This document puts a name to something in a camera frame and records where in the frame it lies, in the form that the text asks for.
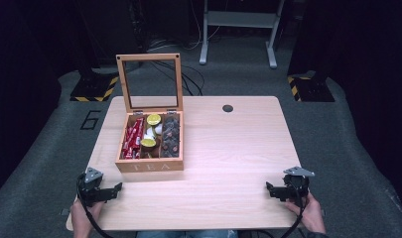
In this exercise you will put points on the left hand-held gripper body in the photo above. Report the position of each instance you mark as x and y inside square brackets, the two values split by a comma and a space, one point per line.
[91, 190]

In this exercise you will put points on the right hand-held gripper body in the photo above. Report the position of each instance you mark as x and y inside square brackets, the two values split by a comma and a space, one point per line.
[296, 186]

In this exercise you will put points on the wooden tea box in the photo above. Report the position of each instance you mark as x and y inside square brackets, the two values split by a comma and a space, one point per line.
[149, 165]

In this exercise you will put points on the person's left hand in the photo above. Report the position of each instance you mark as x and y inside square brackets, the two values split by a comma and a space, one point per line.
[84, 214]

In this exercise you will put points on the person's right hand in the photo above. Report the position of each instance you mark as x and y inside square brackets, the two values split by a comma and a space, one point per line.
[309, 213]

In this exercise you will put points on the bundle of red stick packets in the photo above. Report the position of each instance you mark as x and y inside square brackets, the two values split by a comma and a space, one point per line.
[133, 139]

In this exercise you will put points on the yellow lid creamer cup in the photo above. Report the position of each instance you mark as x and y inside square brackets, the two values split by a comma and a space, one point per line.
[154, 119]
[148, 142]

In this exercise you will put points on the white creamer cup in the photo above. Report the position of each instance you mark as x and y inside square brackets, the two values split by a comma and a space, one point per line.
[159, 129]
[150, 133]

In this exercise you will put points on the dark round table grommet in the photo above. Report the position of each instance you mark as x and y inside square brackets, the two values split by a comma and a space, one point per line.
[227, 108]

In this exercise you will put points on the black base hazard striped tape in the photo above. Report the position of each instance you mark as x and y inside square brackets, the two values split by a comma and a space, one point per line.
[94, 89]
[311, 89]

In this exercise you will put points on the white metal stand frame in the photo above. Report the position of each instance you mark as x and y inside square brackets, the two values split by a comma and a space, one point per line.
[240, 20]

